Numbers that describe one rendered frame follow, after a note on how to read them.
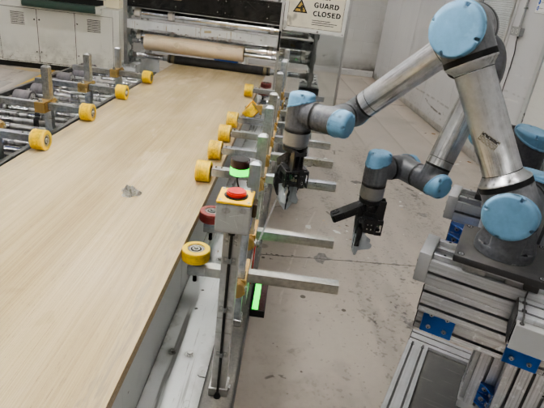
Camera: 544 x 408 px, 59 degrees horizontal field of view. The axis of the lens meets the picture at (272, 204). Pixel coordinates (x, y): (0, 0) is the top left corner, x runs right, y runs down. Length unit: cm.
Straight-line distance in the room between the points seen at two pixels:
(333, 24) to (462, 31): 283
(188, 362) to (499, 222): 89
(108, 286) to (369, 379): 149
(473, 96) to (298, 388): 155
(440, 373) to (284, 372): 68
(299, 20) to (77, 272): 298
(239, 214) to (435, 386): 144
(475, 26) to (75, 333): 104
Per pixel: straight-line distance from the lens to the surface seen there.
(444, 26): 114
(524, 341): 133
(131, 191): 172
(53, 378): 104
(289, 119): 136
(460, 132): 149
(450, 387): 222
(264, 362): 238
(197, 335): 153
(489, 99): 116
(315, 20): 391
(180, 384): 139
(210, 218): 158
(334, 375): 239
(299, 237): 160
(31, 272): 134
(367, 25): 1047
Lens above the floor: 162
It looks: 25 degrees down
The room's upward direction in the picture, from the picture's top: 7 degrees clockwise
